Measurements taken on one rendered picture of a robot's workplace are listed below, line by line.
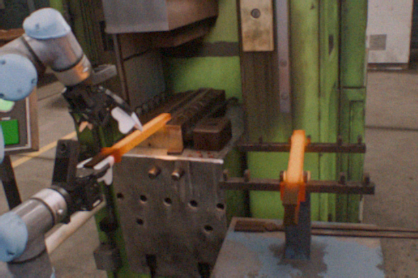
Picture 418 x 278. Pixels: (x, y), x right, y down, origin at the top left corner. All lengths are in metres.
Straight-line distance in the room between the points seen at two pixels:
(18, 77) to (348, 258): 0.82
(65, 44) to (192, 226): 0.69
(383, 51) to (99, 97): 5.65
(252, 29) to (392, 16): 5.17
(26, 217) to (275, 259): 0.58
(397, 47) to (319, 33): 5.19
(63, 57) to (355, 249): 0.81
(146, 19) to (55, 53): 0.40
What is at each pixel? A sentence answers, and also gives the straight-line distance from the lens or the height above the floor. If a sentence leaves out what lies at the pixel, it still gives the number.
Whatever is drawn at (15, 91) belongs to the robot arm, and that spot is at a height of 1.25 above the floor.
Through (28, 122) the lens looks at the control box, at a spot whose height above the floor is 1.03.
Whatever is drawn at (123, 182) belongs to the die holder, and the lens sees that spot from 1.38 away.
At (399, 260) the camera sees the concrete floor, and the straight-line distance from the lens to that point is 2.40.
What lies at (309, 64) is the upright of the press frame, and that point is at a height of 1.14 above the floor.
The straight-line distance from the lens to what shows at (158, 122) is 1.28.
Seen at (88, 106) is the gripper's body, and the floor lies 1.15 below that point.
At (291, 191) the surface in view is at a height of 1.02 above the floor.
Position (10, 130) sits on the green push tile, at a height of 1.01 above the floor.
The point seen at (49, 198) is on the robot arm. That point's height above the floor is 1.02.
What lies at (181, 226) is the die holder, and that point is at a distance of 1.36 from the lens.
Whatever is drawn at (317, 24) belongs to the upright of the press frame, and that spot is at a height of 1.25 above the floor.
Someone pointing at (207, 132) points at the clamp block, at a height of 0.97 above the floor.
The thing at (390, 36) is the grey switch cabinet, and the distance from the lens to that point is 6.40.
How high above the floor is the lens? 1.39
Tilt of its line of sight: 21 degrees down
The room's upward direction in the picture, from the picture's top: 5 degrees counter-clockwise
